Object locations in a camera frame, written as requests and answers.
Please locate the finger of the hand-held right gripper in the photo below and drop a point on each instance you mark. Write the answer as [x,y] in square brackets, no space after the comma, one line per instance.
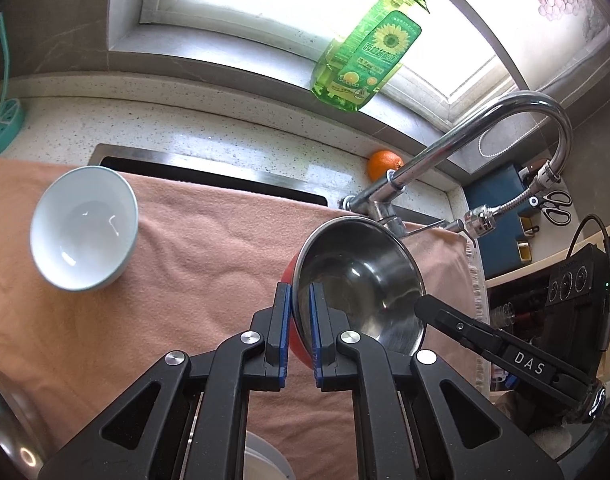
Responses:
[480,332]

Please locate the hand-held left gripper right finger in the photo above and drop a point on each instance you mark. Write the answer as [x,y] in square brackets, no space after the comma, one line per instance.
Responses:
[316,340]

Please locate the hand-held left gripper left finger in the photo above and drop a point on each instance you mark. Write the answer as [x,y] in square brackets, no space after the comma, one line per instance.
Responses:
[283,330]

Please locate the steel bowl with red outside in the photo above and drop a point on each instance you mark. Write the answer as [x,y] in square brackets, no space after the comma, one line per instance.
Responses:
[365,270]

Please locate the white plate with leaf print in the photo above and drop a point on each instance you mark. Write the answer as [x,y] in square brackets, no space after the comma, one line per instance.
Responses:
[265,460]

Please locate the light blue bowl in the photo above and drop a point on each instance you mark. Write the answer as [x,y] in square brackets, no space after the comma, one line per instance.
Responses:
[80,230]

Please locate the scissors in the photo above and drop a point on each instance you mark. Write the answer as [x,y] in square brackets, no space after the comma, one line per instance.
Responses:
[555,205]

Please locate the blue knife holder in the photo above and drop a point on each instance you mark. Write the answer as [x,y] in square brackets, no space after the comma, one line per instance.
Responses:
[500,210]

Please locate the pink cloth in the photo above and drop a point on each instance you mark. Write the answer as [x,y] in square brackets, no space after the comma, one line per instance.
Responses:
[195,260]

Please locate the white cloth bag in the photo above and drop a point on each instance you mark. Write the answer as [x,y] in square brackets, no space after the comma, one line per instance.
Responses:
[550,440]

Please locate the chrome faucet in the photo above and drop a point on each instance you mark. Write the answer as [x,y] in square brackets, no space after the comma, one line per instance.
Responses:
[460,135]

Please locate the orange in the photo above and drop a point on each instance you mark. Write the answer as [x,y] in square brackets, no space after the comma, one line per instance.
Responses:
[385,165]

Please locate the small steel bowl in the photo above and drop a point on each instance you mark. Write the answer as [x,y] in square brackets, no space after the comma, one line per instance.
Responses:
[5,425]

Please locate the green dish soap bottle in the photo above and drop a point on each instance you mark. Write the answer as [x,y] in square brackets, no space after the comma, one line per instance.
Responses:
[370,45]

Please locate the round teal power strip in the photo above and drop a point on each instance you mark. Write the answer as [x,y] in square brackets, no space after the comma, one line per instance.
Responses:
[7,120]

